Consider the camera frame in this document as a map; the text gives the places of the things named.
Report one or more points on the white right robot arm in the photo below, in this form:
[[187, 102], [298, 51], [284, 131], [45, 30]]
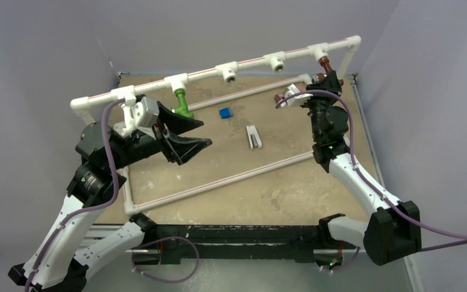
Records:
[[358, 177]]

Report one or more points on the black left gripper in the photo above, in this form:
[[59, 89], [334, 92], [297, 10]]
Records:
[[176, 148]]

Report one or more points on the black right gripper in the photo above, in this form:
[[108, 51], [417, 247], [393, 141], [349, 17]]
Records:
[[330, 83]]

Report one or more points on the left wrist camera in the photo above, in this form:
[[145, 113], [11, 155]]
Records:
[[145, 115]]

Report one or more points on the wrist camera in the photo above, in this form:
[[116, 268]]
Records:
[[145, 115], [292, 96]]

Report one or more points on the white water faucet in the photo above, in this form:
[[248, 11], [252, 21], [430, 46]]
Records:
[[128, 125]]

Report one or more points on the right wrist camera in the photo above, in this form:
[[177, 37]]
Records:
[[292, 96]]

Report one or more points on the white stapler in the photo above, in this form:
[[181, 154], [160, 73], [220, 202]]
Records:
[[253, 137]]

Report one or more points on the pink capped colourful can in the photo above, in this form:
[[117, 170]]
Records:
[[280, 99]]

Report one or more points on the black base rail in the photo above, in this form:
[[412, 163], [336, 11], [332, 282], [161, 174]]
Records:
[[170, 243]]

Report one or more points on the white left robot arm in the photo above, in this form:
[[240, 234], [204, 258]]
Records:
[[60, 264]]

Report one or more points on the brown water faucet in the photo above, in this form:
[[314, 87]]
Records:
[[325, 66]]

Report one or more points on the white PVC pipe frame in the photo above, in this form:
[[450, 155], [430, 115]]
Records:
[[228, 171]]

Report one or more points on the green water faucet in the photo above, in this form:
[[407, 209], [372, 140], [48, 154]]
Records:
[[182, 108]]

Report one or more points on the blue cube block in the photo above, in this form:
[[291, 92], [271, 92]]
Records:
[[225, 113]]

